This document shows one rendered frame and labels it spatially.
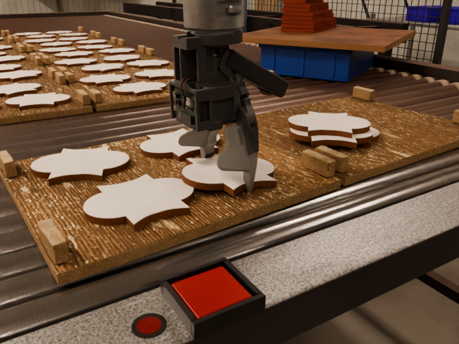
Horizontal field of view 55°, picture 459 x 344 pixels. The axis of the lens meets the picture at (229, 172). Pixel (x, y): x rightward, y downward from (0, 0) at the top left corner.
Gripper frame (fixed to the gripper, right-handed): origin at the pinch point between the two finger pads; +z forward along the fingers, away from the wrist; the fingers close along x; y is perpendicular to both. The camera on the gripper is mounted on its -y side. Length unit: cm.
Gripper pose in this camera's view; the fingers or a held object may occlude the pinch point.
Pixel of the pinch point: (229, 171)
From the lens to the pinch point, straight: 65.0
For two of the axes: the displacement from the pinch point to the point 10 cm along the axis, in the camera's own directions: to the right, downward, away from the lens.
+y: -8.2, 2.4, -5.1
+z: 0.1, 9.1, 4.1
